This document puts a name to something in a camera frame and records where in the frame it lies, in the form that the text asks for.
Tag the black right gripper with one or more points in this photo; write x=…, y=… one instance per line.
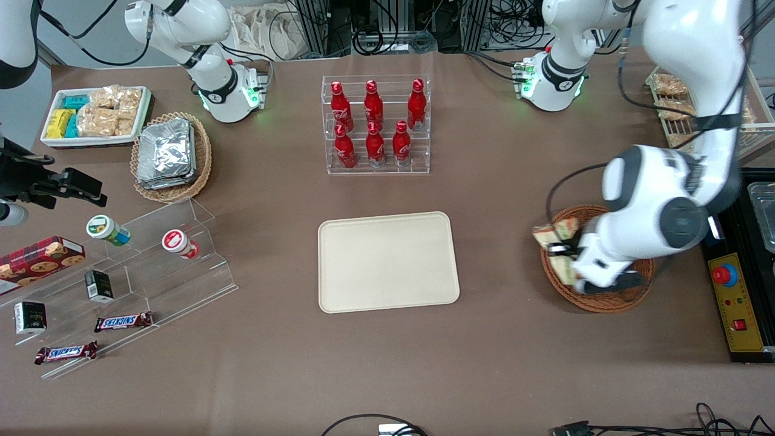
x=24, y=175

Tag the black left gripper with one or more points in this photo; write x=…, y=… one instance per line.
x=573, y=247

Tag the triangle sandwich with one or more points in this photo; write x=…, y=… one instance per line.
x=554, y=233

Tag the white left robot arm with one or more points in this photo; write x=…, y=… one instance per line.
x=684, y=60

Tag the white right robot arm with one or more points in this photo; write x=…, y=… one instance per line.
x=212, y=79

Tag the brown wicker basket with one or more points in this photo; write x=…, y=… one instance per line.
x=605, y=303

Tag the light wicker basket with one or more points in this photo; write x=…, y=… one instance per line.
x=203, y=157

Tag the beige plastic tray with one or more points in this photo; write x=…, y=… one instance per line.
x=375, y=266

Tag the white plastic snack bin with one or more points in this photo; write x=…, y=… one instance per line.
x=91, y=142

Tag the green sunflower lidded cup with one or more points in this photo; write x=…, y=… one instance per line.
x=106, y=229

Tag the teal snack pack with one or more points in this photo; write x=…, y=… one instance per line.
x=72, y=127
x=75, y=102

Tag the clear bag of crackers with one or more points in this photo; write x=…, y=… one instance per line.
x=97, y=121
x=104, y=97
x=130, y=100
x=125, y=125

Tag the yellow snack pack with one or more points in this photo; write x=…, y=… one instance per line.
x=59, y=123

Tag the foil wrapped pack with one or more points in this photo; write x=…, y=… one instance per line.
x=163, y=183
x=164, y=148

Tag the red tartan cookie box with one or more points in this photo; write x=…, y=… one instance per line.
x=36, y=260

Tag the small black barcode carton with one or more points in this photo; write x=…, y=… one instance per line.
x=98, y=286

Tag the clear acrylic stepped shelf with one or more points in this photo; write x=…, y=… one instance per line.
x=151, y=266

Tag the red lidded yogurt cup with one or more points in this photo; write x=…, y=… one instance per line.
x=177, y=242

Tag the black carton with white side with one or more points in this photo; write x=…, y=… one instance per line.
x=30, y=318

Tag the Snickers chocolate bar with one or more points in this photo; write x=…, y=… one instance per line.
x=123, y=321
x=65, y=352

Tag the clear bag of pastry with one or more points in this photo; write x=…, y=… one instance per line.
x=669, y=83
x=675, y=109
x=681, y=140
x=749, y=116

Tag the red emergency stop button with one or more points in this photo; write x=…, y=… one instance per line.
x=725, y=274

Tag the clear acrylic bottle rack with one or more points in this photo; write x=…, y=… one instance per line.
x=424, y=160

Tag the black control box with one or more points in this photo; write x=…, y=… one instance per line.
x=740, y=236

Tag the yellow control panel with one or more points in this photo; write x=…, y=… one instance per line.
x=748, y=303

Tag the red cola bottle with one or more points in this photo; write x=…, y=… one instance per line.
x=373, y=104
x=416, y=104
x=375, y=145
x=340, y=106
x=345, y=148
x=401, y=144

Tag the clear plastic container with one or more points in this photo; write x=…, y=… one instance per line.
x=764, y=212

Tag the beige cloth bag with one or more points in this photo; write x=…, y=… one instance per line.
x=260, y=30

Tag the small white device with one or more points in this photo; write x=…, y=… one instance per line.
x=393, y=430

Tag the aluminium frame post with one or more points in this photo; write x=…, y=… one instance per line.
x=477, y=24
x=316, y=27

